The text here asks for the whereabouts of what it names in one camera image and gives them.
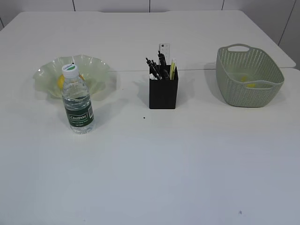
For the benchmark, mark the clear plastic ruler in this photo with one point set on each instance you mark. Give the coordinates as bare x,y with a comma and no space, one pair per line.
165,50

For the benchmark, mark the black square pen holder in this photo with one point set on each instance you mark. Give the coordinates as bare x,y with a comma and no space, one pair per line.
163,94

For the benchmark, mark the black pen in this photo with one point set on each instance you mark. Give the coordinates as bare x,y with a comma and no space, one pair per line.
153,69
163,71
156,69

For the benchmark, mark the clear water bottle green label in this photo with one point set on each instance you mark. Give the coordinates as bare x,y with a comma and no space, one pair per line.
76,100

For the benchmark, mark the green woven plastic basket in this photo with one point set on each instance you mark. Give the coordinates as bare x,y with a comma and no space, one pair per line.
236,60

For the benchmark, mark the yellow pear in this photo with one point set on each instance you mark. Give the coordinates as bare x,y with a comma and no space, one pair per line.
60,82

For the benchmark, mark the yellow waste paper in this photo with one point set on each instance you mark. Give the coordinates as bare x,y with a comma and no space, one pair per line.
245,79

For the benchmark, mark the green wavy glass plate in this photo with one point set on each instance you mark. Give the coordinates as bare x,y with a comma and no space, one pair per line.
93,70

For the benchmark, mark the yellow utility knife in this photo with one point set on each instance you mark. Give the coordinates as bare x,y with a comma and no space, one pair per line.
172,69

